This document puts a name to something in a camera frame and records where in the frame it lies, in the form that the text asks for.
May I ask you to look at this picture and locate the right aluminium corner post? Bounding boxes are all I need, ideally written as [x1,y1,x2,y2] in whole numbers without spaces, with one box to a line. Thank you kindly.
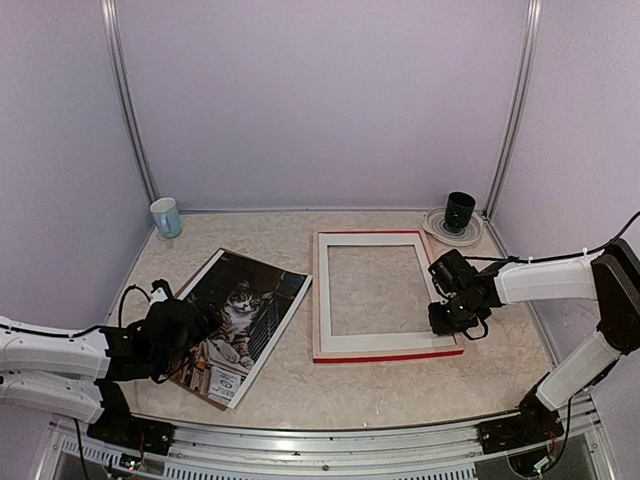
[483,0,543,222]

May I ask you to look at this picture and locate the dark green cup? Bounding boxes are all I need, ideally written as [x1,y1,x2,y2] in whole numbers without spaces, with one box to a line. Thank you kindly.
[444,191,476,234]

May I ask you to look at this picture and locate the brown backing cardboard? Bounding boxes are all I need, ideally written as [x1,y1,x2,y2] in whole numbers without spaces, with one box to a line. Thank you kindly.
[172,249,253,408]

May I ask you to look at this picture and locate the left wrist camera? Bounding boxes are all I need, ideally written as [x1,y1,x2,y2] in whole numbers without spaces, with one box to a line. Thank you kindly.
[150,279,174,304]

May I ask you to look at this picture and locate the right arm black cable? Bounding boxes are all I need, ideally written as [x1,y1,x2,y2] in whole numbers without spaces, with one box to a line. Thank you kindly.
[464,210,640,264]

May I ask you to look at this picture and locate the cat photo print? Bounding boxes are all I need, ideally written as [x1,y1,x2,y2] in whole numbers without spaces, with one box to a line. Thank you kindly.
[171,249,312,409]

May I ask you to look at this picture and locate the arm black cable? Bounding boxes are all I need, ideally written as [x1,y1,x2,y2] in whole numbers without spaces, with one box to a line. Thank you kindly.
[464,210,640,264]
[117,284,154,329]

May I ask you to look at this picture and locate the aluminium corner post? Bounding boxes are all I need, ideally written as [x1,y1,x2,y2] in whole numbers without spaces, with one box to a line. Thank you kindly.
[100,0,159,204]
[483,0,543,222]

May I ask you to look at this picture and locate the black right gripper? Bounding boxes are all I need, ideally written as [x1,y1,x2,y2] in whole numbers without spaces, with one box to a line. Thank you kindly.
[428,293,484,335]

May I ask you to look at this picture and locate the left aluminium corner post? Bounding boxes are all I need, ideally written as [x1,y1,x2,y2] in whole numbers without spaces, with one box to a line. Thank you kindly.
[100,0,159,204]

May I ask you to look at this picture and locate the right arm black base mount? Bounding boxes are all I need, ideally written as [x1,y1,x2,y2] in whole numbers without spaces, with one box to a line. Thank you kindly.
[477,416,565,455]

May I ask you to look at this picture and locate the light blue mug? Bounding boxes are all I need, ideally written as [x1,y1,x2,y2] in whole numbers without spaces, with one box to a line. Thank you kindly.
[150,197,182,239]

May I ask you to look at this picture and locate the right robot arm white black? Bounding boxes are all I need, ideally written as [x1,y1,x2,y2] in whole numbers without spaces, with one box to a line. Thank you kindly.
[428,238,639,449]

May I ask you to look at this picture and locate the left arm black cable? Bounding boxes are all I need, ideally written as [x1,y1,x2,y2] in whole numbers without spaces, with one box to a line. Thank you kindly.
[117,284,154,329]

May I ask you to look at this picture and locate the red wooden picture frame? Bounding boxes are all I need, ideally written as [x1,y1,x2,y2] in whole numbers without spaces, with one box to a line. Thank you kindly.
[311,229,465,365]

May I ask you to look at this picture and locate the white patterned plate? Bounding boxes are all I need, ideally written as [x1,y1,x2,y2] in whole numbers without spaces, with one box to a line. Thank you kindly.
[422,207,484,248]

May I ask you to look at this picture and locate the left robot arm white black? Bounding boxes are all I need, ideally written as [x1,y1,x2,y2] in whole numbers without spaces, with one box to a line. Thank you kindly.
[1,298,221,445]

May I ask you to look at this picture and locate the white mat board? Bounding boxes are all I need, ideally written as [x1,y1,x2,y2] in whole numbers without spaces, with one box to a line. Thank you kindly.
[318,233,459,355]

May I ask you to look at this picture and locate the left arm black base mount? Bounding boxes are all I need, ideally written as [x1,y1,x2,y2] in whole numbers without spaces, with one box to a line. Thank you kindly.
[87,416,175,456]

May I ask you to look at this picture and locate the aluminium front rail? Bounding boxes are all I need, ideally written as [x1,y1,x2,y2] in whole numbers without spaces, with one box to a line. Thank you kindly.
[37,394,614,480]

